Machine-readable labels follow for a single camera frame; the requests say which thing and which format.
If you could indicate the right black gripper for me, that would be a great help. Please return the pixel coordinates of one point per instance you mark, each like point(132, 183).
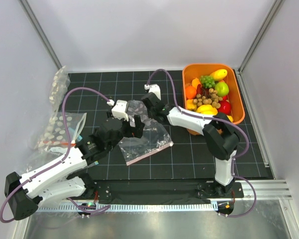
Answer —
point(149, 111)

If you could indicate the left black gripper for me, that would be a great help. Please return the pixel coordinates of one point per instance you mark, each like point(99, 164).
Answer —
point(136, 132)

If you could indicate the pink dotted zip bag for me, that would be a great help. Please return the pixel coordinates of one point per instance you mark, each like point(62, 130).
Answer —
point(155, 137)

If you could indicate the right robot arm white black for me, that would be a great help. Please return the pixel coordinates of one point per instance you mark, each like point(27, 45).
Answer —
point(219, 133)

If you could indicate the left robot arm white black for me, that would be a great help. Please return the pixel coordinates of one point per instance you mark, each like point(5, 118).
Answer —
point(54, 181)

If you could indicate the white dotted bag with items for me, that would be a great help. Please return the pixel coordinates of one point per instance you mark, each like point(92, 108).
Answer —
point(59, 130)

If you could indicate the white dotted bag upright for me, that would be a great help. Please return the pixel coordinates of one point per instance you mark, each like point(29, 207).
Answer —
point(59, 88)

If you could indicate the orange fruit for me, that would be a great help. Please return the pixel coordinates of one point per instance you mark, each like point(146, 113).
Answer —
point(190, 92)

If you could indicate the orange plastic basket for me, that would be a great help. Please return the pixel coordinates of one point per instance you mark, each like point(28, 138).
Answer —
point(197, 69)

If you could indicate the yellow banana bunch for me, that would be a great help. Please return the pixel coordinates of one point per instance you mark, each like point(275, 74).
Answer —
point(207, 110)

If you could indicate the brown longan cluster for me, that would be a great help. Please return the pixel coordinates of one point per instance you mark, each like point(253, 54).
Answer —
point(208, 97)

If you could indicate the green grapes bunch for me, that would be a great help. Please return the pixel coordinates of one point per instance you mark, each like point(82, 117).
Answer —
point(207, 81)

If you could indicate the green apple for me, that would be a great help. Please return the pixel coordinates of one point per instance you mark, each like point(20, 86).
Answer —
point(222, 89)

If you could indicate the red apple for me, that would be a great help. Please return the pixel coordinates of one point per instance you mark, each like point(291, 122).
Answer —
point(225, 107)

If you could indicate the yellow mango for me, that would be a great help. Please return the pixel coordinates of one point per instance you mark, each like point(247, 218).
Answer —
point(219, 75)

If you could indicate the yellow lemon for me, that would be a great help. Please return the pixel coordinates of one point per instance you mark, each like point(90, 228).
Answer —
point(230, 118)

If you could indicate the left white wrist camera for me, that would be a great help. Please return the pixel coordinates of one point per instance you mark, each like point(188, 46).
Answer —
point(119, 110)

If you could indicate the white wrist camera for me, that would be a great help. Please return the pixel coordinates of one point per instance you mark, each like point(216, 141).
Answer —
point(119, 110)
point(154, 88)

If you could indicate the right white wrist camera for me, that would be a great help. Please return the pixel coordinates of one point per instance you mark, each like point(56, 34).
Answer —
point(154, 88)

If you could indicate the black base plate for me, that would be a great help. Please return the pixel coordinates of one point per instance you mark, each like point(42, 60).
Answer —
point(163, 191)

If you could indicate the white slotted cable duct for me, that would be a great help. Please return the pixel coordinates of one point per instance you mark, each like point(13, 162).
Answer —
point(66, 206)

